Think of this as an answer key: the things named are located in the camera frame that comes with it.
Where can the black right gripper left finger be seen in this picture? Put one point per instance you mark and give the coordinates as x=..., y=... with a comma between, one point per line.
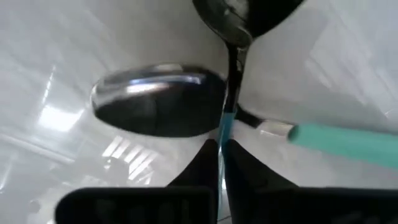
x=155, y=205

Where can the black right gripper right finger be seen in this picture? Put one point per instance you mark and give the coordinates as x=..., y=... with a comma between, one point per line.
x=280, y=205

